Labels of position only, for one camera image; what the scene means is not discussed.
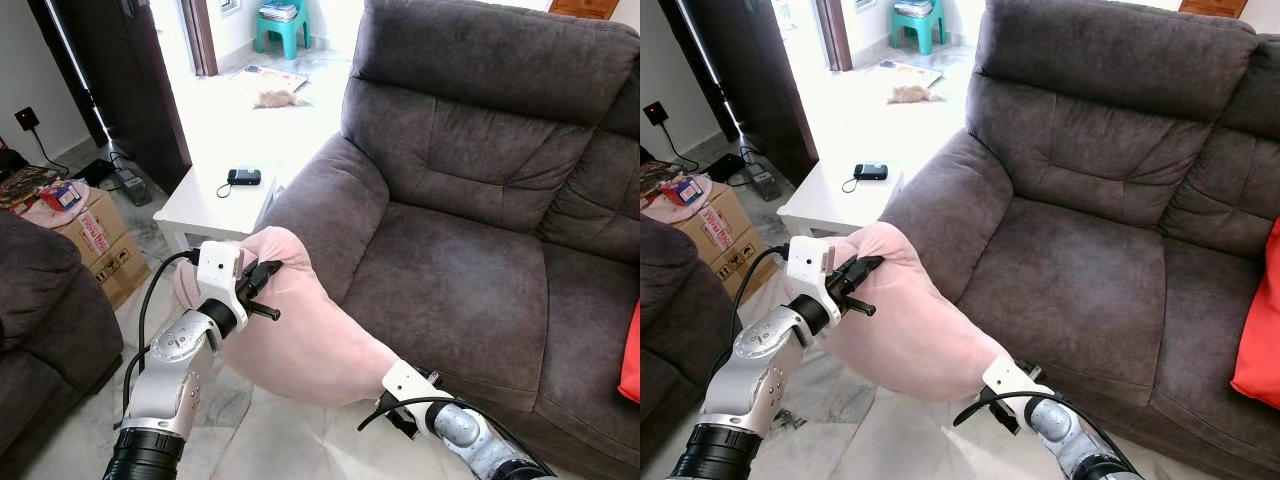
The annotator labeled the teal plastic stool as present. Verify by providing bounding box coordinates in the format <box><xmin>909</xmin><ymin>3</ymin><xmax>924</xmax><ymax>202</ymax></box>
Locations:
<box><xmin>890</xmin><ymin>0</ymin><xmax>948</xmax><ymax>56</ymax></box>
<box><xmin>253</xmin><ymin>0</ymin><xmax>311</xmax><ymax>59</ymax></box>

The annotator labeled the dark grey fabric sofa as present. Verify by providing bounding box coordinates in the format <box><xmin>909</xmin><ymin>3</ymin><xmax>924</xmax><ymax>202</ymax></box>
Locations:
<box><xmin>880</xmin><ymin>0</ymin><xmax>1280</xmax><ymax>480</ymax></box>
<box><xmin>265</xmin><ymin>0</ymin><xmax>641</xmax><ymax>480</ymax></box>

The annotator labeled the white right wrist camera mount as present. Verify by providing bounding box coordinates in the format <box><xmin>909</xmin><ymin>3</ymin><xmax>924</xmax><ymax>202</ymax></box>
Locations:
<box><xmin>980</xmin><ymin>355</ymin><xmax>1051</xmax><ymax>413</ymax></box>
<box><xmin>382</xmin><ymin>360</ymin><xmax>441</xmax><ymax>421</ymax></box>

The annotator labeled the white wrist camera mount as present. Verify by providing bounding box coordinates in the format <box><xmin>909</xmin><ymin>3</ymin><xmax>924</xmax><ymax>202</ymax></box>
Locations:
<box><xmin>196</xmin><ymin>241</ymin><xmax>248</xmax><ymax>316</ymax></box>
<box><xmin>980</xmin><ymin>355</ymin><xmax>1051</xmax><ymax>413</ymax></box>
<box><xmin>787</xmin><ymin>237</ymin><xmax>839</xmax><ymax>311</ymax></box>
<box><xmin>382</xmin><ymin>360</ymin><xmax>441</xmax><ymax>421</ymax></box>

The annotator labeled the grey power strip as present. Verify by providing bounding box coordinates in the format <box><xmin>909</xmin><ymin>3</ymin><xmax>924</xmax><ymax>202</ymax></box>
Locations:
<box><xmin>745</xmin><ymin>165</ymin><xmax>789</xmax><ymax>202</ymax></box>
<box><xmin>110</xmin><ymin>165</ymin><xmax>153</xmax><ymax>207</ymax></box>

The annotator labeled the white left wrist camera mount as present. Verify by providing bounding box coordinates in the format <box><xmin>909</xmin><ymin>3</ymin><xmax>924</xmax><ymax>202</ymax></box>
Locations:
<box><xmin>787</xmin><ymin>237</ymin><xmax>839</xmax><ymax>311</ymax></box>
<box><xmin>196</xmin><ymin>241</ymin><xmax>248</xmax><ymax>316</ymax></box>

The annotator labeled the magazine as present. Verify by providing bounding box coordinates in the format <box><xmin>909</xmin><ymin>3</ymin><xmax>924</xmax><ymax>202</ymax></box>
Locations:
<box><xmin>875</xmin><ymin>60</ymin><xmax>943</xmax><ymax>89</ymax></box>
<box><xmin>240</xmin><ymin>64</ymin><xmax>309</xmax><ymax>93</ymax></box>

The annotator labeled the dark grey armchair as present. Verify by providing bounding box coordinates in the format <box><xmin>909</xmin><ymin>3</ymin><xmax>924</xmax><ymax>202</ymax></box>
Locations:
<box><xmin>0</xmin><ymin>210</ymin><xmax>126</xmax><ymax>461</ymax></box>
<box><xmin>640</xmin><ymin>215</ymin><xmax>746</xmax><ymax>441</ymax></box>

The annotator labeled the red pillow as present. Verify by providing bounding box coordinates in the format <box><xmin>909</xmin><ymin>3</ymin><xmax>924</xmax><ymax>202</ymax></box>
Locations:
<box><xmin>618</xmin><ymin>300</ymin><xmax>641</xmax><ymax>404</ymax></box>
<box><xmin>1230</xmin><ymin>215</ymin><xmax>1280</xmax><ymax>409</ymax></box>

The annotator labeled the pink cat face pillow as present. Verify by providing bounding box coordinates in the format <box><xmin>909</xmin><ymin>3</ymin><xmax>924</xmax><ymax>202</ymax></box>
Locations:
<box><xmin>172</xmin><ymin>226</ymin><xmax>401</xmax><ymax>408</ymax></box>
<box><xmin>790</xmin><ymin>222</ymin><xmax>1011</xmax><ymax>403</ymax></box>

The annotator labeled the black device with cord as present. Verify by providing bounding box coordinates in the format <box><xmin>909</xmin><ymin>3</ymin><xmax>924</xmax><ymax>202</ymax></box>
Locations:
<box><xmin>842</xmin><ymin>163</ymin><xmax>889</xmax><ymax>193</ymax></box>
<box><xmin>216</xmin><ymin>169</ymin><xmax>263</xmax><ymax>198</ymax></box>

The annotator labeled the white side table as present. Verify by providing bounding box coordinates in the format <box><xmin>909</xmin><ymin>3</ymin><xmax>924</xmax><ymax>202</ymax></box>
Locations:
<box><xmin>153</xmin><ymin>160</ymin><xmax>281</xmax><ymax>256</ymax></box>
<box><xmin>777</xmin><ymin>160</ymin><xmax>906</xmax><ymax>238</ymax></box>

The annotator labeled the brown cardboard box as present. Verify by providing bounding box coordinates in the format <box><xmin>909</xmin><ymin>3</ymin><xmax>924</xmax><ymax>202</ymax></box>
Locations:
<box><xmin>675</xmin><ymin>185</ymin><xmax>766</xmax><ymax>301</ymax></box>
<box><xmin>50</xmin><ymin>185</ymin><xmax>151</xmax><ymax>309</ymax></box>

